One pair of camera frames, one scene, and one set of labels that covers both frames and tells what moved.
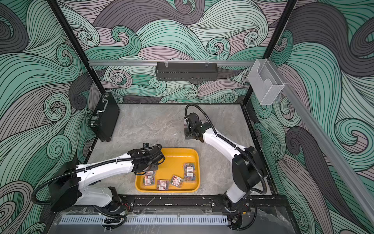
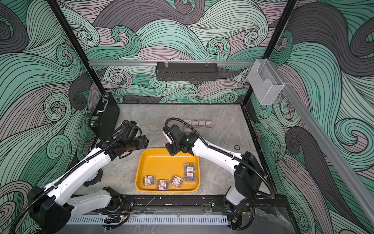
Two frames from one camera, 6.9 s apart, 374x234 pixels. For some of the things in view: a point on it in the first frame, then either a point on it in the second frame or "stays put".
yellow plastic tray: (178, 172) stays put
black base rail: (170, 204) stays put
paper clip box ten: (190, 175) stays put
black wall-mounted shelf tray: (186, 71) stays put
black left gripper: (155, 167) to (142, 143)
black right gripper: (187, 133) to (169, 147)
